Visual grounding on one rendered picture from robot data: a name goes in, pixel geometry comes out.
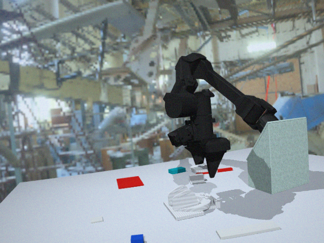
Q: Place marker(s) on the small blue block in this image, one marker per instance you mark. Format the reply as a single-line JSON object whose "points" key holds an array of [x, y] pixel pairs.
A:
{"points": [[137, 238]]}

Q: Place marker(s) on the red rectangular plate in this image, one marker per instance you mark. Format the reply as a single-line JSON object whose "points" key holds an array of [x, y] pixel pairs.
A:
{"points": [[129, 182]]}

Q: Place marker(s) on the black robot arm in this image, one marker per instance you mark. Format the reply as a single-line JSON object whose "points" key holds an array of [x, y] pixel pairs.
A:
{"points": [[183, 102]]}

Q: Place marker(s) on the teal rectangular block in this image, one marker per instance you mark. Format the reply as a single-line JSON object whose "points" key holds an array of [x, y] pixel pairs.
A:
{"points": [[177, 170]]}

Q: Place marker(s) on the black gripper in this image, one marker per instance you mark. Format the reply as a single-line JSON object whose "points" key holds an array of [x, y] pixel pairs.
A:
{"points": [[208, 146]]}

